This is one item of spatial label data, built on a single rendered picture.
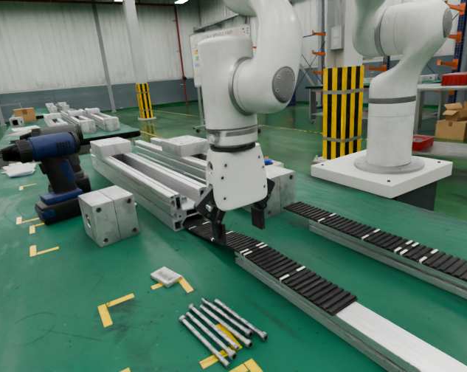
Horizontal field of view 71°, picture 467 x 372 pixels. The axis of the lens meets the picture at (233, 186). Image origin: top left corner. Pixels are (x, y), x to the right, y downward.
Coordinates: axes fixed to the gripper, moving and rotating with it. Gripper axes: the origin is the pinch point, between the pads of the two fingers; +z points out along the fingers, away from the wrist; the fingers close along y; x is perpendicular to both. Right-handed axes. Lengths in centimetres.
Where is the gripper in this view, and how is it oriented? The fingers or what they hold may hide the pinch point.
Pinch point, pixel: (239, 228)
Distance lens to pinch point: 60.0
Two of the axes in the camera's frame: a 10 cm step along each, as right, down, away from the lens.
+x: -5.6, -2.2, 8.0
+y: 8.2, -2.4, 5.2
